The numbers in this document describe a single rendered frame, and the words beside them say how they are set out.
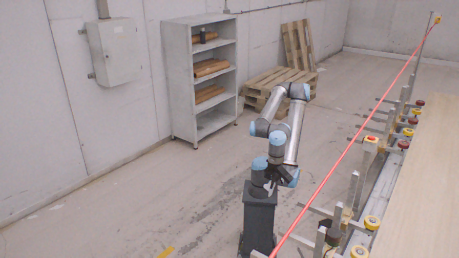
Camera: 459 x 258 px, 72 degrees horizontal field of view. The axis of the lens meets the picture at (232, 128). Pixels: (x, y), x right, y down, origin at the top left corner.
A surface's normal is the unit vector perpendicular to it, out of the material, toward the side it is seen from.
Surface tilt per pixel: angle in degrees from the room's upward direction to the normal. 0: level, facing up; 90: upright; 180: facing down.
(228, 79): 90
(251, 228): 90
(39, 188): 90
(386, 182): 0
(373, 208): 0
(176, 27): 90
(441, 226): 0
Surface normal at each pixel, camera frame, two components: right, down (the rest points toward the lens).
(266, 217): -0.13, 0.45
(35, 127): 0.80, 0.28
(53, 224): 0.00, -0.89
